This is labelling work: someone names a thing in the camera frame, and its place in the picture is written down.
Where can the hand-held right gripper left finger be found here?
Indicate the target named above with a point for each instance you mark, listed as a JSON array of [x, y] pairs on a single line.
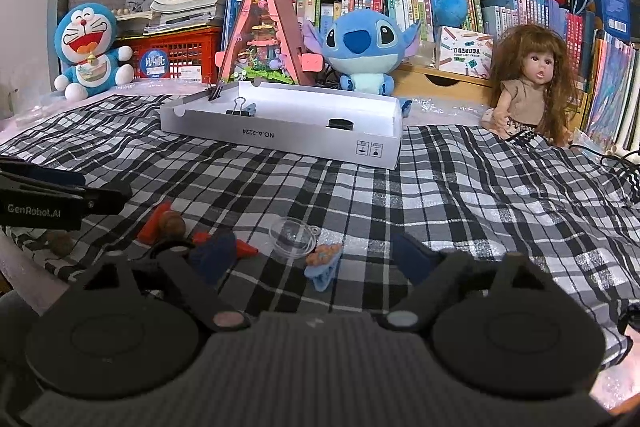
[[215, 257]]

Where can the dark metal clip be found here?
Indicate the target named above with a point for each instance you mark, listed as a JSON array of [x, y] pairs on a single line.
[[216, 89]]

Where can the wooden drawer box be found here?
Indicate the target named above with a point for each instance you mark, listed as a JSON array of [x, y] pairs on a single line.
[[440, 80]]

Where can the red plastic crate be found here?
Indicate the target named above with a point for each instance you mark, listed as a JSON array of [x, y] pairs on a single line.
[[190, 52]]

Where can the red toy chili pepper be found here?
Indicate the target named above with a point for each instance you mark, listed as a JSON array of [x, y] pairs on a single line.
[[152, 219], [245, 248]]

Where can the black white plaid cloth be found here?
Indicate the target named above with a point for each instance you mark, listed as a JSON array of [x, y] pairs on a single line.
[[450, 197]]

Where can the blue cat plush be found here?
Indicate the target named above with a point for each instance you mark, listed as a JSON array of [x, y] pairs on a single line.
[[87, 37]]

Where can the white lamp pole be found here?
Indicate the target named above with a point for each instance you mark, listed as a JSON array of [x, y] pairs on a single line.
[[632, 57]]

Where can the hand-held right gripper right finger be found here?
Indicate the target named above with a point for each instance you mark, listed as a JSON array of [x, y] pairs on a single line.
[[412, 257]]

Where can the row of colourful thin books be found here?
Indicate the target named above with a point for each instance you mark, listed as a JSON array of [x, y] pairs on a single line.
[[610, 92]]

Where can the blue cookie print clip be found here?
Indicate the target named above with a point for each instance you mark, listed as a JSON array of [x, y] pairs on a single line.
[[322, 264]]

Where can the pink triangular model house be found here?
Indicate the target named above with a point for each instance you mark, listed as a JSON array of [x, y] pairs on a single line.
[[260, 32]]

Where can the round blue tag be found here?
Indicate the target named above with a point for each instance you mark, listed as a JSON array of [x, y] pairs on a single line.
[[153, 64]]

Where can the row of shelf books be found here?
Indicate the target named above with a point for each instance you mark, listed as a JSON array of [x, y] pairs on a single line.
[[530, 17]]

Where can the brown walnut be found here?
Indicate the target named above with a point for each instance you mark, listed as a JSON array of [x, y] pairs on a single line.
[[171, 223], [60, 243]]

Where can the white cardboard box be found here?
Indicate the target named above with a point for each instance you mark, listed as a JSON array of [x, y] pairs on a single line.
[[280, 139]]

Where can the white printed carton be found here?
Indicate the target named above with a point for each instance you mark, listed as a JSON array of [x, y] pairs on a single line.
[[465, 49]]

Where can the black binder clip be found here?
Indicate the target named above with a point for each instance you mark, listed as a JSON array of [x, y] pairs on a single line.
[[235, 111]]

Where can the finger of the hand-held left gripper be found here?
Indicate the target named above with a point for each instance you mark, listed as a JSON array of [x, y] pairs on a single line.
[[105, 202], [40, 174]]

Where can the row of thin blue books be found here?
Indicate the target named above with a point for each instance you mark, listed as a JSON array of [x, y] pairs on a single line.
[[235, 7]]

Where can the blue alien plush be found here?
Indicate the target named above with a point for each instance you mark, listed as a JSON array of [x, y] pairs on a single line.
[[360, 37]]

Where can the long haired doll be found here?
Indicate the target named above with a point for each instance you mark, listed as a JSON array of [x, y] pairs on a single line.
[[530, 97]]

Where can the plain blue plastic clip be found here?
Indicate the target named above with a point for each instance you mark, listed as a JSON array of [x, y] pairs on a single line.
[[250, 109]]

